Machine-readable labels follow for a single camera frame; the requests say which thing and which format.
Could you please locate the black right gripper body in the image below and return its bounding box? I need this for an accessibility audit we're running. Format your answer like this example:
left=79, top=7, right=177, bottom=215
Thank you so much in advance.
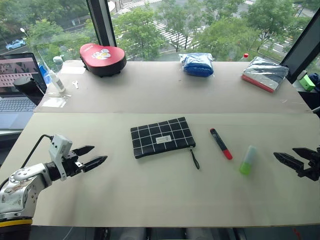
left=297, top=147, right=320, bottom=182

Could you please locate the black round desk device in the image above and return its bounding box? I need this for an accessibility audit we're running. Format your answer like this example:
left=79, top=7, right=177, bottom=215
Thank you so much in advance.
left=13, top=76, right=46, bottom=106

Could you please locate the laptop computer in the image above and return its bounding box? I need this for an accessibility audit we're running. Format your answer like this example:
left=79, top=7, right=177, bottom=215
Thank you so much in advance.
left=0, top=52, right=48, bottom=132

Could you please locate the blue cloth in plastic bag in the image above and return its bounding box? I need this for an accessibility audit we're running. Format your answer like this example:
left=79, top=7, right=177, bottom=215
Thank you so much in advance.
left=178, top=52, right=215, bottom=78

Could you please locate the green capped glue stick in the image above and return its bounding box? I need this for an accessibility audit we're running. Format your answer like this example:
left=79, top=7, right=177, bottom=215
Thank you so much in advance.
left=239, top=145, right=258, bottom=175

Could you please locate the green box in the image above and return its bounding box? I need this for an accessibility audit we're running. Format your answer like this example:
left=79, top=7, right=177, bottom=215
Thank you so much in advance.
left=296, top=70, right=317, bottom=92

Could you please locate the clear plastic sheet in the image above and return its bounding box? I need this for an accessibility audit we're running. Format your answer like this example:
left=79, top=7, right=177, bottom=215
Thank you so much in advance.
left=41, top=96, right=68, bottom=109

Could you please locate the pale green round container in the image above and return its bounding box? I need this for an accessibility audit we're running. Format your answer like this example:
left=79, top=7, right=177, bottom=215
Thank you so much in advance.
left=52, top=55, right=64, bottom=73

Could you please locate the red black marker pen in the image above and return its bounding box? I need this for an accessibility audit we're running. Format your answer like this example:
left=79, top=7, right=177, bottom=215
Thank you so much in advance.
left=209, top=128, right=234, bottom=161

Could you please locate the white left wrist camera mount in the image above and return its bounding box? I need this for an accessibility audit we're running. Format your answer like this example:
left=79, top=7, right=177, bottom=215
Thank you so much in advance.
left=48, top=134, right=73, bottom=181

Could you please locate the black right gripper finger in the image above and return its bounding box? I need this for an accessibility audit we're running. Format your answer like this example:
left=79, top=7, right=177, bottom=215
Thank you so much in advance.
left=292, top=147, right=319, bottom=161
left=273, top=151, right=305, bottom=175

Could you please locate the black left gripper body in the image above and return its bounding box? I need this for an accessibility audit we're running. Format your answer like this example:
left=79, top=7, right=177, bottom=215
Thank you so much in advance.
left=60, top=149, right=84, bottom=177

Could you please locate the clear plastic bottle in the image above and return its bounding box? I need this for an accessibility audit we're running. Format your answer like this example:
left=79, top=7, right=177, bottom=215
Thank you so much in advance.
left=37, top=53, right=72, bottom=99

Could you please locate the grey red bagged cloth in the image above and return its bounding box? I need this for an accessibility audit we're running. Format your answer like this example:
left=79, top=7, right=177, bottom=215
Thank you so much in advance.
left=240, top=56, right=290, bottom=94

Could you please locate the red heart-shaped case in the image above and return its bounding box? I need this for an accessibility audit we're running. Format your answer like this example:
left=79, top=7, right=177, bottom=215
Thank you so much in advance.
left=79, top=42, right=127, bottom=78

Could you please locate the black grid pencil case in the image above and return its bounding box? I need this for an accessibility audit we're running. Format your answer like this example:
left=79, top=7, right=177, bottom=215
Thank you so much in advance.
left=130, top=116, right=201, bottom=170

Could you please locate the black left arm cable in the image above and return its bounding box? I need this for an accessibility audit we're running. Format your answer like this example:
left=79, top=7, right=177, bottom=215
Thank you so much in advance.
left=0, top=134, right=55, bottom=191

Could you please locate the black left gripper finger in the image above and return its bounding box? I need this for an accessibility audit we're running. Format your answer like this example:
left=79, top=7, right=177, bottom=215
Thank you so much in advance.
left=81, top=155, right=108, bottom=173
left=73, top=145, right=96, bottom=156

